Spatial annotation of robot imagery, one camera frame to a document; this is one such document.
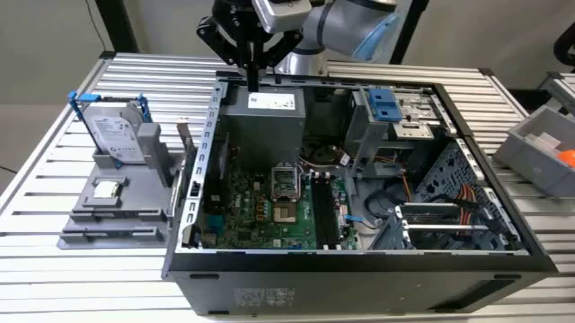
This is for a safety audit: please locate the white block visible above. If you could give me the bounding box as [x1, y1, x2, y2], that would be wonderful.
[524, 133, 563, 153]

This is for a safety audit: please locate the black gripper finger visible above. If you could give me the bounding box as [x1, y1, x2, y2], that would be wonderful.
[195, 15, 255, 92]
[254, 31, 302, 92]

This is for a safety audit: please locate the metal drive cage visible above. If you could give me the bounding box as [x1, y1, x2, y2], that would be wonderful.
[348, 86, 450, 178]

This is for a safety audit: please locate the grey parts rack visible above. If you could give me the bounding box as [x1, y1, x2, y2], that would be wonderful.
[56, 122, 180, 250]

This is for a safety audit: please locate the blue plastic drive latch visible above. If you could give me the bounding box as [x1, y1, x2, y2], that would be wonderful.
[367, 87, 403, 122]

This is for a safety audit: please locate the orange wire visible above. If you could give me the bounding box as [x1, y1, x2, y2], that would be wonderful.
[400, 170, 412, 205]

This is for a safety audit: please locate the metal slat side table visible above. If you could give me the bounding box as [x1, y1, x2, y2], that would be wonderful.
[536, 71, 575, 117]

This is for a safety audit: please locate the grey plastic bin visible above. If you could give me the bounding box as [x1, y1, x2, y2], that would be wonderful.
[492, 104, 575, 200]

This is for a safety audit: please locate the black wire loop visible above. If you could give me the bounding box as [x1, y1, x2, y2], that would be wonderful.
[364, 186, 399, 231]

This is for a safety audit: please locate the black frame post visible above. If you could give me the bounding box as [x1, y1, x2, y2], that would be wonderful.
[92, 0, 142, 54]
[388, 0, 431, 65]

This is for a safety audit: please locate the black office chair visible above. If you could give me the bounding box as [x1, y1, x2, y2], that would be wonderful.
[552, 23, 575, 70]

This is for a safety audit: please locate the metal socket cover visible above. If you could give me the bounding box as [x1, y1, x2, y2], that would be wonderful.
[271, 163, 302, 200]

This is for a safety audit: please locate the silver CPU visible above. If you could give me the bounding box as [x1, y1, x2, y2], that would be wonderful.
[92, 180, 123, 199]

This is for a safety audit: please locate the blue disk carrier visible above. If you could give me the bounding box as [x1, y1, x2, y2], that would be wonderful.
[67, 90, 154, 169]

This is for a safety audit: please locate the orange ball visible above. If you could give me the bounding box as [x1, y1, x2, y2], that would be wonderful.
[555, 149, 575, 168]

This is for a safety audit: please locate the CPU socket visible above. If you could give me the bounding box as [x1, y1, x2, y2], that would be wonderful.
[272, 199, 299, 225]

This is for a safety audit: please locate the green motherboard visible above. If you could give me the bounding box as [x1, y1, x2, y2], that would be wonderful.
[202, 166, 360, 250]

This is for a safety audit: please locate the red yellow wire bundle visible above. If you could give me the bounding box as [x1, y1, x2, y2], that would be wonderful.
[451, 184, 480, 236]

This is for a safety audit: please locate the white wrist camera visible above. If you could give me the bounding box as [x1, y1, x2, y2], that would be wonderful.
[251, 0, 312, 34]

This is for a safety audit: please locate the grey power supply unit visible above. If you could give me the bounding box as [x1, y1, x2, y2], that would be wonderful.
[219, 85, 307, 169]

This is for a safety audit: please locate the metal disk bay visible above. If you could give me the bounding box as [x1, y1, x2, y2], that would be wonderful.
[372, 201, 494, 250]

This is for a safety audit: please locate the black PC case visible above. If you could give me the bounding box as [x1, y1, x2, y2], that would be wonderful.
[160, 69, 559, 317]

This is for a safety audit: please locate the silver hard disk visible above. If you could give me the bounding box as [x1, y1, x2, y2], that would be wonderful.
[84, 100, 147, 166]

